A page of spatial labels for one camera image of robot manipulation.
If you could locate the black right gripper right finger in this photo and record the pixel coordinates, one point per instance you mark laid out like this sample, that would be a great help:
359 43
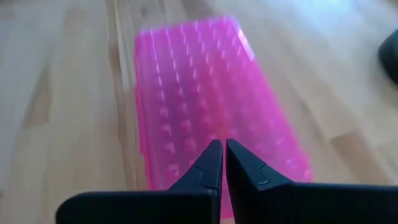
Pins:
311 205

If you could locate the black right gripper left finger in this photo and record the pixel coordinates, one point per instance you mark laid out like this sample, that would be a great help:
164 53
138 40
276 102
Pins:
155 205

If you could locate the pink-lidded clear pencil box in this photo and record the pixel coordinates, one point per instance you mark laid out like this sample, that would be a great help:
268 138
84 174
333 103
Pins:
202 93

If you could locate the white globe table lamp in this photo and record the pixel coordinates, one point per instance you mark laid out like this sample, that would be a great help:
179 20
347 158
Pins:
390 56

